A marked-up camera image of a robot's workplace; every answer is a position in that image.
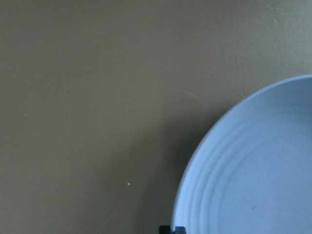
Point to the blue plate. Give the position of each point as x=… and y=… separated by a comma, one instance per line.
x=252, y=172

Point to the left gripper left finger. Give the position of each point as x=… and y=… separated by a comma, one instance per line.
x=164, y=229

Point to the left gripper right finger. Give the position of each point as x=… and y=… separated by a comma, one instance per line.
x=180, y=230

